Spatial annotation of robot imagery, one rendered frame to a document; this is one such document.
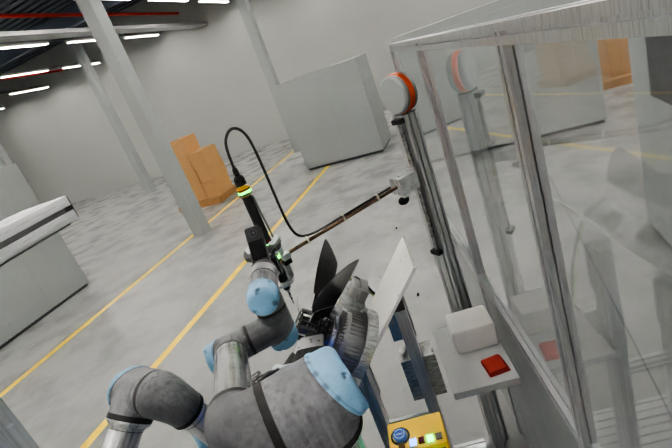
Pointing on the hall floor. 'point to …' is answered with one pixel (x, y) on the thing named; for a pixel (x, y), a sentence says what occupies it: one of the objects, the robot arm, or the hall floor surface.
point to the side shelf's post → (491, 420)
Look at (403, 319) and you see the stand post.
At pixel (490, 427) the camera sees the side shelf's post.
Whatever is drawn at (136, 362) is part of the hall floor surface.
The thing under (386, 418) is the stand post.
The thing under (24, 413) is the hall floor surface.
